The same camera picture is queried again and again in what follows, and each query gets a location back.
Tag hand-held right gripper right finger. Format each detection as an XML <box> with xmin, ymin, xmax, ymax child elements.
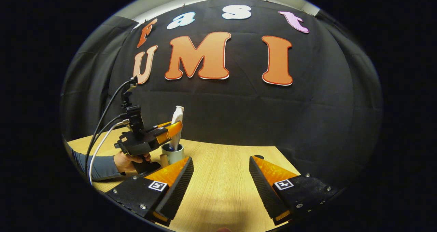
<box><xmin>249</xmin><ymin>155</ymin><xmax>338</xmax><ymax>226</ymax></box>

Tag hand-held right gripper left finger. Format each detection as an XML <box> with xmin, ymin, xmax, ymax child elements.
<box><xmin>106</xmin><ymin>156</ymin><xmax>194</xmax><ymax>227</ymax></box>

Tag white toothpaste tube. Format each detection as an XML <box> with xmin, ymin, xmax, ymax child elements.
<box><xmin>170</xmin><ymin>106</ymin><xmax>185</xmax><ymax>151</ymax></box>

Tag pale green cup wooden handle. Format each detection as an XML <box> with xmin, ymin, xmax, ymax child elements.
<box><xmin>160</xmin><ymin>143</ymin><xmax>185</xmax><ymax>168</ymax></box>

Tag wooden desktop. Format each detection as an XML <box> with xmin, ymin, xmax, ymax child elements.
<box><xmin>67</xmin><ymin>128</ymin><xmax>302</xmax><ymax>232</ymax></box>

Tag black backdrop cloth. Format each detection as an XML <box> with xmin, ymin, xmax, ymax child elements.
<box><xmin>61</xmin><ymin>0</ymin><xmax>383</xmax><ymax>188</ymax></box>

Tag white cable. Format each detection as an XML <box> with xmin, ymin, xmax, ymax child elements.
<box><xmin>89</xmin><ymin>120</ymin><xmax>131</xmax><ymax>186</ymax></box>

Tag black cable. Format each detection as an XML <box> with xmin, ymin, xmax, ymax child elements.
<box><xmin>85</xmin><ymin>80</ymin><xmax>137</xmax><ymax>178</ymax></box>

